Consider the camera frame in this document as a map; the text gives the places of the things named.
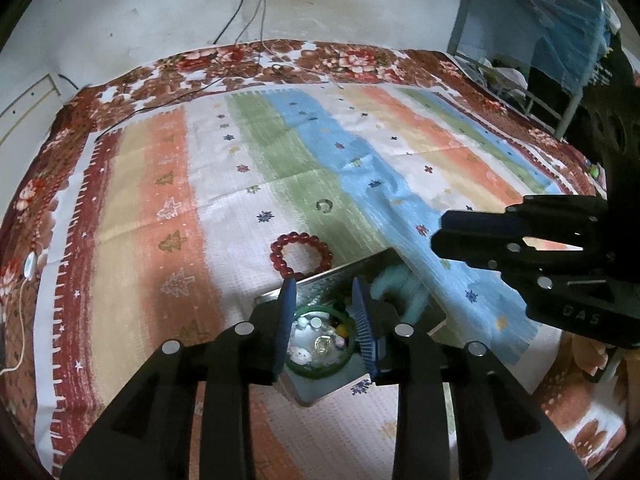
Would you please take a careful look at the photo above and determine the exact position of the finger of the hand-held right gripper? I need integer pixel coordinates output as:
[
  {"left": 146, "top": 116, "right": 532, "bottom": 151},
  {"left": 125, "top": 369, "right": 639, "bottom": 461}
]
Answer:
[
  {"left": 430, "top": 230, "right": 617, "bottom": 292},
  {"left": 439, "top": 194, "right": 612, "bottom": 252}
]

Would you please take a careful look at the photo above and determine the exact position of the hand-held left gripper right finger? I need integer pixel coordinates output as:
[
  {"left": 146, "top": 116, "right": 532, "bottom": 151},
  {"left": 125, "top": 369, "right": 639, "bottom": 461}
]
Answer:
[{"left": 351, "top": 275, "right": 592, "bottom": 480}]

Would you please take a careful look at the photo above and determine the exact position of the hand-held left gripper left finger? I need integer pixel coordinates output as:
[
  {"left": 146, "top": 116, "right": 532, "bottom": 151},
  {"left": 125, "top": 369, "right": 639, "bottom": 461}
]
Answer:
[{"left": 60, "top": 276, "right": 299, "bottom": 480}]

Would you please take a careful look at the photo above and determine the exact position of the yellow and dark bead bracelet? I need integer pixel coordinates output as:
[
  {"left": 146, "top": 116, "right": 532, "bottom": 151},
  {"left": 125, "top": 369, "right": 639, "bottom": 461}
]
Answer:
[{"left": 329, "top": 305, "right": 357, "bottom": 350}]

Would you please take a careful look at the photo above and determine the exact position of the light blue bead bracelet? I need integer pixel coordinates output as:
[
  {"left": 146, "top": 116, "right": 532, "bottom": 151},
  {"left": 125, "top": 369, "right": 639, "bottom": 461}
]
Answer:
[{"left": 369, "top": 265, "right": 432, "bottom": 322}]

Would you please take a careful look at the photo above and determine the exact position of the red bead bracelet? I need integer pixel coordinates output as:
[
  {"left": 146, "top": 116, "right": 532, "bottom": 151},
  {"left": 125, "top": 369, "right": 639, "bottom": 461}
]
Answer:
[{"left": 269, "top": 231, "right": 334, "bottom": 279}]

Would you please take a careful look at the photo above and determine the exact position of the green jade bangle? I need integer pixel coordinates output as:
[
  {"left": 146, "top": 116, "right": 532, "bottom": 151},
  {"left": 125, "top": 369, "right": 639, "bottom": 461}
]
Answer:
[{"left": 285, "top": 304, "right": 359, "bottom": 377}]

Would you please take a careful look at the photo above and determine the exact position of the rectangular metal tin box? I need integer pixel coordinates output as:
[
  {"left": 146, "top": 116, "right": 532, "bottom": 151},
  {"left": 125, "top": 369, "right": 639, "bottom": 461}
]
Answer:
[{"left": 254, "top": 247, "right": 449, "bottom": 407}]

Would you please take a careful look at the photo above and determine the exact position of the striped colourful mat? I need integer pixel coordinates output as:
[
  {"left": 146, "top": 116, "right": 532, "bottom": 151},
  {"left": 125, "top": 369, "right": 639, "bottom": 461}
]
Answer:
[{"left": 34, "top": 85, "right": 603, "bottom": 480}]

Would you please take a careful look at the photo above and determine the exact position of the blue hanging cloth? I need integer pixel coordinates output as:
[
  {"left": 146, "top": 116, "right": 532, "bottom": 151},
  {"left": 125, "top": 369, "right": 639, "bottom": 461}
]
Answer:
[{"left": 529, "top": 0, "right": 617, "bottom": 97}]

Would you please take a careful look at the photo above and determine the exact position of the black power cable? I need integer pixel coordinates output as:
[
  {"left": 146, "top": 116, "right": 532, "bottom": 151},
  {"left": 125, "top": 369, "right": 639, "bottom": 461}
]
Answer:
[
  {"left": 234, "top": 0, "right": 269, "bottom": 61},
  {"left": 95, "top": 0, "right": 251, "bottom": 138}
]

